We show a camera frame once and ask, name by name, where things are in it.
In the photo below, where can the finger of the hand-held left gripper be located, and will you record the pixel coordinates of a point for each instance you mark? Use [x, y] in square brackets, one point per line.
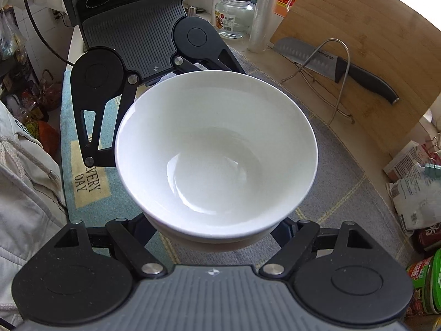
[213, 63]
[100, 157]

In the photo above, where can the person's beige jacket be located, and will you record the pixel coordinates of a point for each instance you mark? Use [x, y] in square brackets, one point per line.
[24, 213]

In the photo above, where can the white printed bag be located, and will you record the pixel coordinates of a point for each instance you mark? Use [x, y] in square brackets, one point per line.
[417, 200]

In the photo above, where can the wicker basket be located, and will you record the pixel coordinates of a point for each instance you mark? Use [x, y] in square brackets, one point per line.
[51, 93]

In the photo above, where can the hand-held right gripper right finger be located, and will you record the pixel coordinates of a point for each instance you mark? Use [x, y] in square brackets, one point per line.
[287, 229]

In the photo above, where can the thick clear plastic roll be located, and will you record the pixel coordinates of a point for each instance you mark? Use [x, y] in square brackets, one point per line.
[262, 17]

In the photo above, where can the bamboo cutting board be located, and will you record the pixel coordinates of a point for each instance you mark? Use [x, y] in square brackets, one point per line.
[361, 24]

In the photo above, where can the clear glass jar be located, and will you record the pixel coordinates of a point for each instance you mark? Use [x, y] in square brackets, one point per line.
[234, 20]

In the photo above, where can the metal binder clip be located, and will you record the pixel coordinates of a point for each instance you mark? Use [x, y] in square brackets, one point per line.
[436, 143]

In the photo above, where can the printed teal grey mat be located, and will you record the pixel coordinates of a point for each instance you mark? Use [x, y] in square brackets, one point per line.
[344, 165]

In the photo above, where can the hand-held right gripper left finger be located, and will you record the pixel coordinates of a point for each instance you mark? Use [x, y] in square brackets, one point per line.
[136, 231]

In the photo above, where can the green lid sauce jar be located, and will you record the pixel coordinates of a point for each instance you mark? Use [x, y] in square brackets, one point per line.
[425, 282]

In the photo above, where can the dark soy sauce bottle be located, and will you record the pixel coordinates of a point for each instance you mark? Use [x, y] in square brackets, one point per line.
[429, 238]

